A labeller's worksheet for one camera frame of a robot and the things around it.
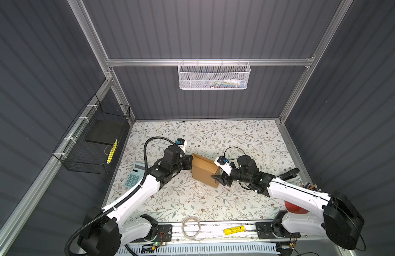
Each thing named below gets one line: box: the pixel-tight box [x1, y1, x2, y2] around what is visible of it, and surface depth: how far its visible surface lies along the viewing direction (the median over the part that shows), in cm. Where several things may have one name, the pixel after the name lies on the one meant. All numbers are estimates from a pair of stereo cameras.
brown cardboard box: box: [191, 153, 221, 189], surface depth 81 cm
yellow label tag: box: [223, 225, 246, 236], surface depth 75 cm
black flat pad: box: [85, 117, 125, 145], surface depth 77 cm
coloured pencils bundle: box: [299, 181, 322, 192], surface depth 74 cm
